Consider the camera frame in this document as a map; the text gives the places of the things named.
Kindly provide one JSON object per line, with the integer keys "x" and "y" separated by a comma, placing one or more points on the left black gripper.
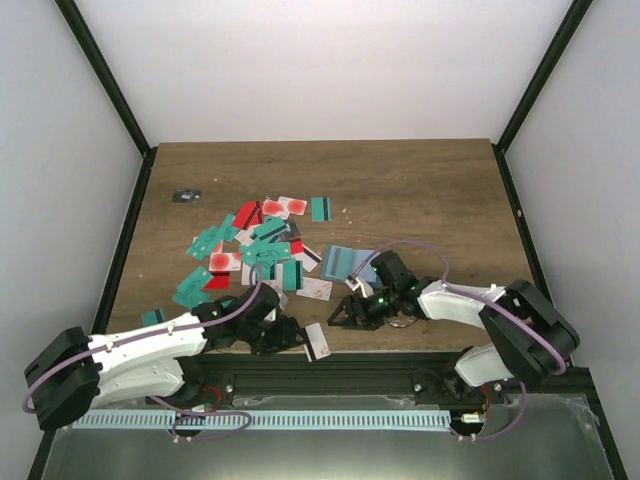
{"x": 286, "y": 337}

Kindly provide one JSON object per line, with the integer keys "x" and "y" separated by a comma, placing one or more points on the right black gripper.
{"x": 368, "y": 322}

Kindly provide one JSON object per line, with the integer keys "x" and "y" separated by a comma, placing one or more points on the blue leather card holder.
{"x": 339, "y": 262}

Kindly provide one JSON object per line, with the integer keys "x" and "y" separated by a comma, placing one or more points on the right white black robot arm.
{"x": 530, "y": 340}

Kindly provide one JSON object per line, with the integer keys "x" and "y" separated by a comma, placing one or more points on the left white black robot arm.
{"x": 77, "y": 372}

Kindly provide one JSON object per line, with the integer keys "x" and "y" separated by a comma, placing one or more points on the white card red pattern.
{"x": 317, "y": 289}

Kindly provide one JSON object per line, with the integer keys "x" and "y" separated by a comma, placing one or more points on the teal striped card upright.
{"x": 292, "y": 275}

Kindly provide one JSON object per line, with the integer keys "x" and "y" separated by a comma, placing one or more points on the red card lower left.
{"x": 218, "y": 281}

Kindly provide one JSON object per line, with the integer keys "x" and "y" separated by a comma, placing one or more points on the teal VIP card centre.
{"x": 266, "y": 253}

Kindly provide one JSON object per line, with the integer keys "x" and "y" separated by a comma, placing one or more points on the white card red blob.
{"x": 225, "y": 262}

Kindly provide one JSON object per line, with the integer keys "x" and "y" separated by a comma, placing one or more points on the teal card far left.
{"x": 189, "y": 292}

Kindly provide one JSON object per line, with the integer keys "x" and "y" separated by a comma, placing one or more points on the teal card with stripe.
{"x": 321, "y": 209}

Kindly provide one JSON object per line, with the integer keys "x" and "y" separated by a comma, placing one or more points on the red card black stripe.
{"x": 250, "y": 214}

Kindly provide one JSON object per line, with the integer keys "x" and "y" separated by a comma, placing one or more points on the teal striped card left edge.
{"x": 153, "y": 317}

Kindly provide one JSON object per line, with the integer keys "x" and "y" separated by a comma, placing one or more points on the white card red circles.
{"x": 284, "y": 207}

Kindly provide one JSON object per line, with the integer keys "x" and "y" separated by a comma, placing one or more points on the small black card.
{"x": 185, "y": 196}

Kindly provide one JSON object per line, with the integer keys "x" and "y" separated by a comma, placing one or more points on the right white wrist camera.
{"x": 359, "y": 286}

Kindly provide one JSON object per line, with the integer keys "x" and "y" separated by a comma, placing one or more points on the black aluminium frame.
{"x": 354, "y": 374}

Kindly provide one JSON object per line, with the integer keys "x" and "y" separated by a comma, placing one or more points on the light blue slotted rail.
{"x": 401, "y": 420}

